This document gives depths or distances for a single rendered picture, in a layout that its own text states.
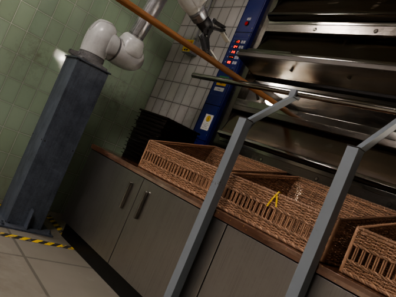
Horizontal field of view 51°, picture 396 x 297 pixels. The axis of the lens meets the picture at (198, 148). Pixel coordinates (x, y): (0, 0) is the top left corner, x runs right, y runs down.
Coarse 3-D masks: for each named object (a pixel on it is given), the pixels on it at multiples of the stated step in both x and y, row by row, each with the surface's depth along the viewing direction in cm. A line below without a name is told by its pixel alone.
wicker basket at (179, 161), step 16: (160, 144) 210; (176, 144) 230; (192, 144) 237; (144, 160) 215; (160, 160) 225; (176, 160) 199; (192, 160) 191; (208, 160) 247; (240, 160) 232; (160, 176) 202; (176, 176) 195; (192, 176) 188; (208, 176) 181; (192, 192) 185
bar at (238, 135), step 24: (312, 96) 172; (240, 120) 164; (240, 144) 163; (360, 144) 131; (216, 192) 161; (336, 192) 126; (336, 216) 127; (192, 240) 161; (312, 240) 127; (312, 264) 125; (168, 288) 162; (288, 288) 127
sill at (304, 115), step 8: (240, 104) 252; (248, 104) 248; (256, 104) 243; (264, 104) 239; (280, 112) 229; (288, 112) 225; (296, 112) 222; (312, 120) 213; (320, 120) 210; (328, 120) 206; (336, 120) 203; (344, 128) 199; (352, 128) 196; (360, 128) 193; (368, 128) 191; (376, 128) 188; (392, 136) 182
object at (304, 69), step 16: (256, 64) 243; (272, 64) 232; (288, 64) 222; (304, 64) 212; (320, 64) 203; (336, 64) 196; (352, 64) 190; (368, 64) 185; (304, 80) 228; (320, 80) 218; (336, 80) 209; (352, 80) 200; (368, 80) 192; (384, 80) 185
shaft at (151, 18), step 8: (120, 0) 162; (128, 0) 164; (128, 8) 166; (136, 8) 166; (144, 16) 170; (152, 16) 172; (152, 24) 174; (160, 24) 175; (168, 32) 178; (176, 32) 182; (176, 40) 183; (184, 40) 184; (192, 48) 188; (200, 56) 193; (208, 56) 195; (216, 64) 199; (232, 72) 206; (248, 88) 218; (264, 96) 225; (272, 104) 232
